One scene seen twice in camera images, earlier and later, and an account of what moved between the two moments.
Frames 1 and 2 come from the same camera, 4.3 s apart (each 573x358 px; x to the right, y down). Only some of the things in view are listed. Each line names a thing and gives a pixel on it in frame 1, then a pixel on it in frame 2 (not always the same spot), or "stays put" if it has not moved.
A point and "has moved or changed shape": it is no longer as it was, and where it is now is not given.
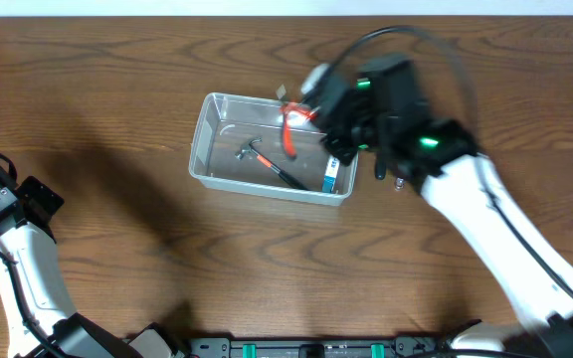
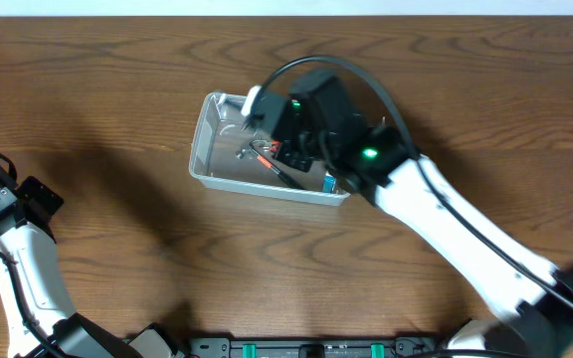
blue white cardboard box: x=331 y=174 stays put
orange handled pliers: x=287 y=109 has moved or changed shape
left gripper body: x=41 y=199 stays put
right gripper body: x=355 y=132 → x=302 y=146
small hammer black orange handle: x=249 y=149 stays put
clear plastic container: x=258 y=146 stays put
